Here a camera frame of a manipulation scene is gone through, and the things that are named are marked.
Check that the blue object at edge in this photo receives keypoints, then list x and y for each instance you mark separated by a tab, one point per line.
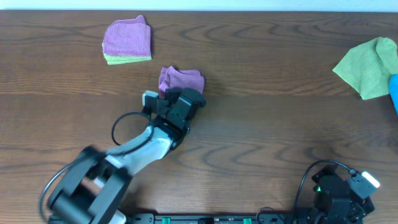
393	90

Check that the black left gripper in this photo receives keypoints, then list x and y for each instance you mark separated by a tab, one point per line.
185	98

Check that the folded green cloth under stack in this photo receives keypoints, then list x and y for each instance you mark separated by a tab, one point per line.
124	59

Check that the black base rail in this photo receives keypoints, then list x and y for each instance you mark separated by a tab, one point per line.
262	218

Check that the purple microfiber cloth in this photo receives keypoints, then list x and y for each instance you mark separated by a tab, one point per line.
172	78

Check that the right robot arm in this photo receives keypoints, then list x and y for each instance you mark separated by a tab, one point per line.
339	201

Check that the crumpled green cloth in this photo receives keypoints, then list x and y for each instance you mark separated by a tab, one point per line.
368	67

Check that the folded purple cloth on stack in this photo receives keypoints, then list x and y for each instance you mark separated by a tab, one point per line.
129	37

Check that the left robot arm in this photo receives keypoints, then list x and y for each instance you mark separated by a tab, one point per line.
92	187

